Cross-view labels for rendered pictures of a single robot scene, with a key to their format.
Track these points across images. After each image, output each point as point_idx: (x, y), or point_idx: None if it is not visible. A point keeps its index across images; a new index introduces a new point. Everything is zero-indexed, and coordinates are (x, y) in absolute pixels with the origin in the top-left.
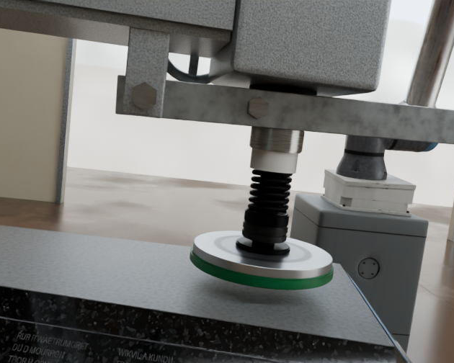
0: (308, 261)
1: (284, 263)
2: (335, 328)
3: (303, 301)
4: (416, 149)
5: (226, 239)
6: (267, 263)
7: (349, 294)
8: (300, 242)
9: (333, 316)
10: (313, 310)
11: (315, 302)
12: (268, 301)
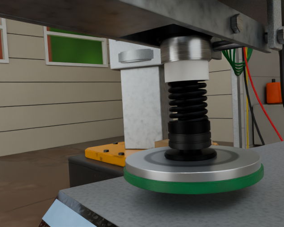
0: (140, 158)
1: (149, 152)
2: (99, 185)
3: (140, 192)
4: None
5: (224, 152)
6: (154, 150)
7: (118, 215)
8: (193, 170)
9: (108, 191)
10: (125, 189)
11: (133, 194)
12: None
